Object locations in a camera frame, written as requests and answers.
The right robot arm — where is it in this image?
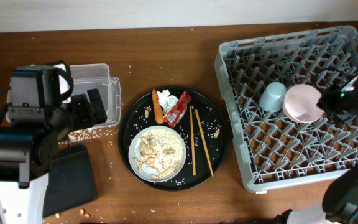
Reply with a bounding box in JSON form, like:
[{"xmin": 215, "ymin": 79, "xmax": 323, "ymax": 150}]
[{"xmin": 273, "ymin": 71, "xmax": 358, "ymax": 224}]

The red snack wrapper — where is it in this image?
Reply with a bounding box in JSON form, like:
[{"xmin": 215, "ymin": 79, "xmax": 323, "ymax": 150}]
[{"xmin": 164, "ymin": 91, "xmax": 191, "ymax": 128}]

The white tissue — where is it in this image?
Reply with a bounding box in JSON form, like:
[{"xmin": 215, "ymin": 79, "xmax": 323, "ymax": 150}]
[{"xmin": 157, "ymin": 90, "xmax": 178, "ymax": 114}]

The round black tray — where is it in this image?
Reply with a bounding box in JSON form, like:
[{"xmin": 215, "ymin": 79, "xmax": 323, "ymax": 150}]
[{"xmin": 118, "ymin": 86, "xmax": 229, "ymax": 191}]

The peanut on tray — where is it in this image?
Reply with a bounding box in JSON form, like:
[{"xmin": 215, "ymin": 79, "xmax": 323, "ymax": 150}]
[
  {"xmin": 144, "ymin": 106, "xmax": 151, "ymax": 118},
  {"xmin": 213, "ymin": 129, "xmax": 220, "ymax": 139}
]

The pink bowl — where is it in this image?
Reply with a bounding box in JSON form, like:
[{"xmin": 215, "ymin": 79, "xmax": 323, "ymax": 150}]
[{"xmin": 282, "ymin": 84, "xmax": 324, "ymax": 123}]

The grey dishwasher rack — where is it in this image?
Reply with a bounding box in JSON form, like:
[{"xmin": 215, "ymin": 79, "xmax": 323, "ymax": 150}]
[{"xmin": 214, "ymin": 26, "xmax": 358, "ymax": 193}]

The wooden chopstick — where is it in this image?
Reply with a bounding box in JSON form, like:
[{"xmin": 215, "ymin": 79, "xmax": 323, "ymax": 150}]
[
  {"xmin": 195, "ymin": 109, "xmax": 214, "ymax": 177},
  {"xmin": 190, "ymin": 106, "xmax": 196, "ymax": 176}
]

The orange carrot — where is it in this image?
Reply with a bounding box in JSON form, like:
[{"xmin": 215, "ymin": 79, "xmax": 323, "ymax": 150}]
[{"xmin": 152, "ymin": 89, "xmax": 165, "ymax": 124}]

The black rectangular tray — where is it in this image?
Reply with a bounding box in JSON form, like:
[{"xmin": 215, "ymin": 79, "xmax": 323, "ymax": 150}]
[{"xmin": 43, "ymin": 145, "xmax": 98, "ymax": 218}]

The grey plate with rice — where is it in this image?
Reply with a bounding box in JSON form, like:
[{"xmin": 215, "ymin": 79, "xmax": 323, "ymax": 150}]
[{"xmin": 127, "ymin": 126, "xmax": 187, "ymax": 183}]

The peanut on tray right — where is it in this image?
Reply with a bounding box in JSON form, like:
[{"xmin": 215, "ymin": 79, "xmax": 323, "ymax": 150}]
[{"xmin": 213, "ymin": 129, "xmax": 220, "ymax": 139}]

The peanut on tray left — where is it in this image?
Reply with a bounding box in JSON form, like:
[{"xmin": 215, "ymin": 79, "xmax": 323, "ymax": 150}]
[{"xmin": 144, "ymin": 106, "xmax": 151, "ymax": 118}]

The clear plastic bin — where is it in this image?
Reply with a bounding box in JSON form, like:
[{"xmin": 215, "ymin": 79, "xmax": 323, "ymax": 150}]
[{"xmin": 3, "ymin": 65, "xmax": 112, "ymax": 135}]

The light blue cup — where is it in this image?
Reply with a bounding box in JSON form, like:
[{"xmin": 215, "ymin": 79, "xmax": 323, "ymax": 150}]
[{"xmin": 259, "ymin": 82, "xmax": 287, "ymax": 113}]

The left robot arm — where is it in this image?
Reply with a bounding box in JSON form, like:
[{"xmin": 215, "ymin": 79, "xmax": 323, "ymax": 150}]
[{"xmin": 0, "ymin": 61, "xmax": 107, "ymax": 223}]

